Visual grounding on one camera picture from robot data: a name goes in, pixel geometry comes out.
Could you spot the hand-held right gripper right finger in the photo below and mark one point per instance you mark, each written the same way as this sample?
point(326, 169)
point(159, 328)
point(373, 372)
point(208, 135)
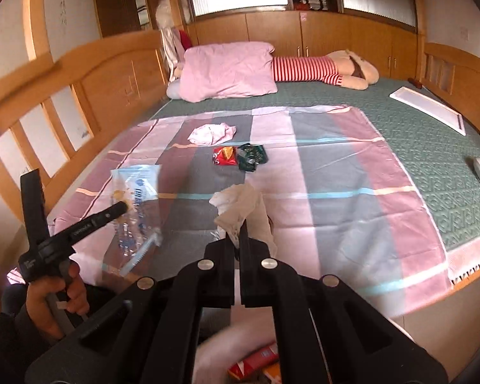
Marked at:
point(256, 284)

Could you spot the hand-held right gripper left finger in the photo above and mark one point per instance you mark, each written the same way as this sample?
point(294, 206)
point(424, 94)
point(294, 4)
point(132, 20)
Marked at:
point(220, 280)

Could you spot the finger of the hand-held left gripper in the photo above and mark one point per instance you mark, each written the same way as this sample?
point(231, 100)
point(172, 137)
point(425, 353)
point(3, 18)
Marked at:
point(34, 208)
point(100, 216)

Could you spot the white printed plastic bag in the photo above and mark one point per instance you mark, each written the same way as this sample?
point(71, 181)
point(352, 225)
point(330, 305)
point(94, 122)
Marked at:
point(212, 352)

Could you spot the white tissue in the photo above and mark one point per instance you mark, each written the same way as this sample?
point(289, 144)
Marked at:
point(240, 204)

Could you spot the red carton box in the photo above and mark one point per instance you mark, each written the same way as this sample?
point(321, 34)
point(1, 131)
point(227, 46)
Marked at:
point(252, 364)

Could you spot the person's left forearm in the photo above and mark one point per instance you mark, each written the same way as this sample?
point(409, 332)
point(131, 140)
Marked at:
point(12, 340)

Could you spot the person's left hand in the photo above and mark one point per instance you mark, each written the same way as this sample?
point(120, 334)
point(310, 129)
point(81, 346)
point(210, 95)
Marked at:
point(44, 300)

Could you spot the clear blue-printed plastic bag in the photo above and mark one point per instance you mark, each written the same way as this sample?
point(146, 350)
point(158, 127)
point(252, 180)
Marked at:
point(138, 192)

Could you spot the red snack wrapper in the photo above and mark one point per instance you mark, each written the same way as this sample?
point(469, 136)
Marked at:
point(224, 156)

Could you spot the green snack wrapper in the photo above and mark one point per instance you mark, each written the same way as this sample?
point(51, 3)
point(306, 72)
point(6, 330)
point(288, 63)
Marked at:
point(252, 156)

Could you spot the pink striped blanket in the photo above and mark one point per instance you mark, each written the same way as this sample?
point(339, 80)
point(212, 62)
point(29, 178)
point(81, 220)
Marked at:
point(344, 192)

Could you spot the pink crumpled bag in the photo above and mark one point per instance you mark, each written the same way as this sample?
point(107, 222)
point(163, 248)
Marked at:
point(210, 134)

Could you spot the grey-blue pillow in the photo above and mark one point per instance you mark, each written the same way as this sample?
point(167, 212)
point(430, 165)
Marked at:
point(175, 90)

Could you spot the pink pillow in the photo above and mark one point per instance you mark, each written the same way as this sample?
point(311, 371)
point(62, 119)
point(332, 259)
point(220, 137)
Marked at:
point(228, 70)

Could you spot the red cloth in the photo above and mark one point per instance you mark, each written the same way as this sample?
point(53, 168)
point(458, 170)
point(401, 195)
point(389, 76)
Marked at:
point(185, 40)

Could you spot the white hanging cloth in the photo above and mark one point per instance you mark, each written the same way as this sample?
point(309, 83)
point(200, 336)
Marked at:
point(167, 32)

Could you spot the green mattress cover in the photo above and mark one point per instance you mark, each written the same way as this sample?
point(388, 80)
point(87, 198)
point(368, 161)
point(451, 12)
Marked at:
point(424, 160)

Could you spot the wooden corner shelf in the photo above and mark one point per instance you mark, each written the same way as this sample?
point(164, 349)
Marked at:
point(116, 4)

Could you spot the striped plush doll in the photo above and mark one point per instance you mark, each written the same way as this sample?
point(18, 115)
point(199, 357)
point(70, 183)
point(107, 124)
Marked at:
point(316, 70)

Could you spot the white flat panel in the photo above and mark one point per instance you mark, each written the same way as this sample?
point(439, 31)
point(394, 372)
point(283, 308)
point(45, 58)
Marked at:
point(428, 108)

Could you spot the wooden bed frame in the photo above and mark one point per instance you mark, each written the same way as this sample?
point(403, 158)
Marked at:
point(104, 72)

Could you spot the wooden wall cabinets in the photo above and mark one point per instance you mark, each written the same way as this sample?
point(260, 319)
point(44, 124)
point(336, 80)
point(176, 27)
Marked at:
point(344, 36)

